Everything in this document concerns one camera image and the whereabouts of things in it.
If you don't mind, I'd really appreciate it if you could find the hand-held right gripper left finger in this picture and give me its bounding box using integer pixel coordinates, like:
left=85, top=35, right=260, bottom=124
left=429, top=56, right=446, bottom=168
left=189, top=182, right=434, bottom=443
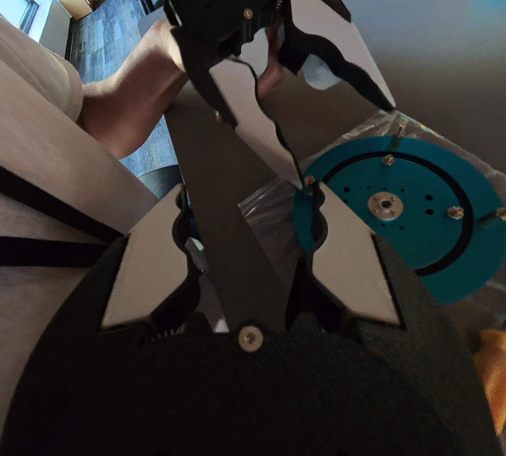
left=100, top=183, right=202, bottom=338

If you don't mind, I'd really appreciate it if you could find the black mesh office chair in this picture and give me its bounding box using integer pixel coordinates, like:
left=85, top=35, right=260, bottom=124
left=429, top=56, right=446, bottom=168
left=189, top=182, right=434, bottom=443
left=136, top=165, right=184, bottom=200

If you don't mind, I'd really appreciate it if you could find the blue round metal turntable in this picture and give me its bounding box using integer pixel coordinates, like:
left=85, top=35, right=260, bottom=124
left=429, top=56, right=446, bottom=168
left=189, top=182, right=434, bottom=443
left=293, top=135, right=506, bottom=304

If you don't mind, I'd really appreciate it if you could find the person's left forearm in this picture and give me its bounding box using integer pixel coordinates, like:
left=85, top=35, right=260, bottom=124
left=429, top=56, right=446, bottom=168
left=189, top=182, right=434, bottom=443
left=77, top=19, right=189, bottom=160

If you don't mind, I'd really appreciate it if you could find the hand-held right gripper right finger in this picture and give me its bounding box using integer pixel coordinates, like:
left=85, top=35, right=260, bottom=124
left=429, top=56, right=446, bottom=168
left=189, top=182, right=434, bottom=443
left=285, top=182, right=403, bottom=333

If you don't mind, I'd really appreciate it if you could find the yellow-handled screwdriver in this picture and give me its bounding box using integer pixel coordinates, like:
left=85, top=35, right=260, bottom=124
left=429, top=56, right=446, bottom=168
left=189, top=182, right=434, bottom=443
left=474, top=327, right=506, bottom=439

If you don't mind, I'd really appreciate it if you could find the large clear plastic bag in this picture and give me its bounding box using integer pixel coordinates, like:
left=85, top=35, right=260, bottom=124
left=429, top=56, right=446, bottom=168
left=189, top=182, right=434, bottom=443
left=237, top=110, right=506, bottom=330

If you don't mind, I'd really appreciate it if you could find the person's left hand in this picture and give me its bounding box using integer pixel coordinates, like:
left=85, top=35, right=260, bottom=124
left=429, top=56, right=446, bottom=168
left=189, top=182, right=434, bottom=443
left=256, top=15, right=286, bottom=98

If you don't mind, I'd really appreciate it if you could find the black lanyard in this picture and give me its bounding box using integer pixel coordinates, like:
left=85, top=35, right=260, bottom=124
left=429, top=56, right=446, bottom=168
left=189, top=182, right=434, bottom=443
left=0, top=167, right=125, bottom=268

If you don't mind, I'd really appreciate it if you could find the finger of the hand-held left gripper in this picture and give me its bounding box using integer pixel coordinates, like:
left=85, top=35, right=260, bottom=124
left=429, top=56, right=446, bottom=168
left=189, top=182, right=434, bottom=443
left=277, top=0, right=397, bottom=112
left=209, top=58, right=306, bottom=189

